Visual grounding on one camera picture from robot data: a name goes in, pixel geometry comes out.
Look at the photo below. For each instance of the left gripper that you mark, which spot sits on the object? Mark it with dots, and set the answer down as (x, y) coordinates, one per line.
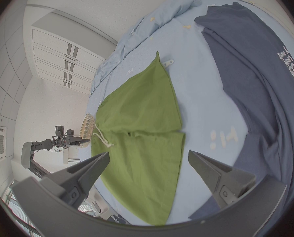
(74, 140)

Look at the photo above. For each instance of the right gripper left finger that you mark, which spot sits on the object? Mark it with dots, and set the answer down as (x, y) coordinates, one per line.
(82, 174)

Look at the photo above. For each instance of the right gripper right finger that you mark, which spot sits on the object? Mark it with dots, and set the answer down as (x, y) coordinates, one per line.
(216, 176)

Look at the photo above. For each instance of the green shorts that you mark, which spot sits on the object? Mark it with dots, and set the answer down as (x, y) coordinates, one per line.
(142, 112)

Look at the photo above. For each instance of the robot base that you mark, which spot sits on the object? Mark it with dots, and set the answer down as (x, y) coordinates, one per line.
(114, 218)

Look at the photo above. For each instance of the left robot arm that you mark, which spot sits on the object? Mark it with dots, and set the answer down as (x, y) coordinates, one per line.
(42, 144)

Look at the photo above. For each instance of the round woven basket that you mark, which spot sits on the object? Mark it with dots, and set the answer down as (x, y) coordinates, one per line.
(87, 127)

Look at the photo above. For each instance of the white small table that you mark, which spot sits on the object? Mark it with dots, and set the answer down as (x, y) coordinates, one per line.
(70, 157)

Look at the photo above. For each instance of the white ceiling air conditioner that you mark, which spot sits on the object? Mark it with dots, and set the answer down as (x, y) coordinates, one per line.
(0, 142)

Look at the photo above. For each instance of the white wardrobe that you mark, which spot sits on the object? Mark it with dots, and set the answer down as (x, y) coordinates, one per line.
(53, 58)

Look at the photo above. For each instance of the dark blue T-shirt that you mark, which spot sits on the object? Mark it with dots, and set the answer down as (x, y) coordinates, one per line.
(248, 70)

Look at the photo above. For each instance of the pale blue quilt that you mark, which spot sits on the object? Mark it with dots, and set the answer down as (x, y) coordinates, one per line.
(161, 13)

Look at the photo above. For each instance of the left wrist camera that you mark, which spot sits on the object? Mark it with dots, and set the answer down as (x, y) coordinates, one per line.
(70, 132)

